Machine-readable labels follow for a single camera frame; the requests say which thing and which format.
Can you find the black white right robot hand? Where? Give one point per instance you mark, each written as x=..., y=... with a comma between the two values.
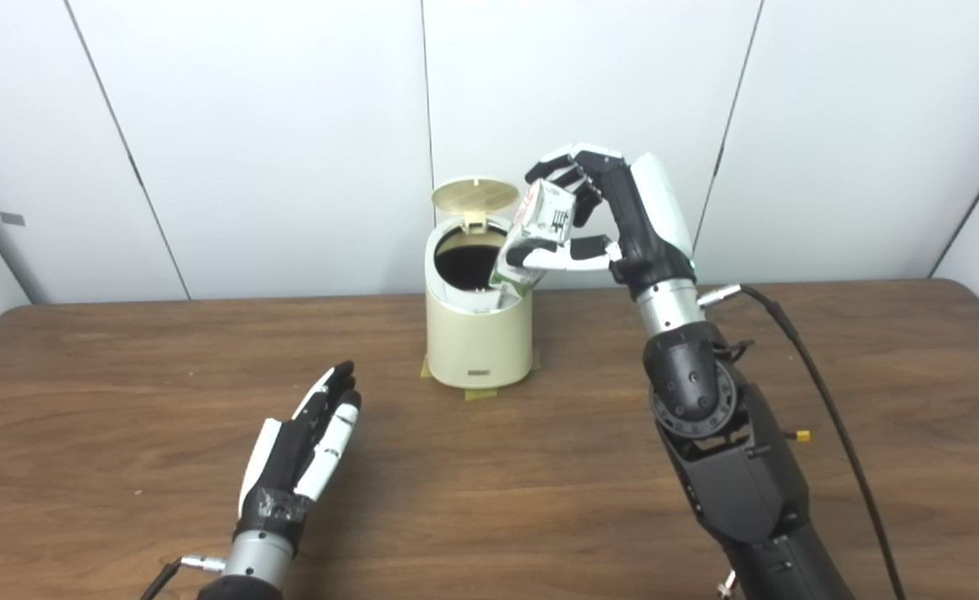
x=647, y=225

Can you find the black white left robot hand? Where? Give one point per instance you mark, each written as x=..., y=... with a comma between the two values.
x=281, y=467

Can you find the white green milk carton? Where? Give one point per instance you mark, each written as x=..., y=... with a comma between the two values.
x=543, y=217

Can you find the cream round bin lid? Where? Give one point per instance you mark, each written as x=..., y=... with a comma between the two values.
x=474, y=196

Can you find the cream-colored round bin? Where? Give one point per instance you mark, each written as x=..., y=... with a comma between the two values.
x=477, y=346

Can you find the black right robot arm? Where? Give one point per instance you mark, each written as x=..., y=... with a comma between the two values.
x=731, y=467

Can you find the small grey wall sticker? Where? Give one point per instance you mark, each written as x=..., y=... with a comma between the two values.
x=12, y=218

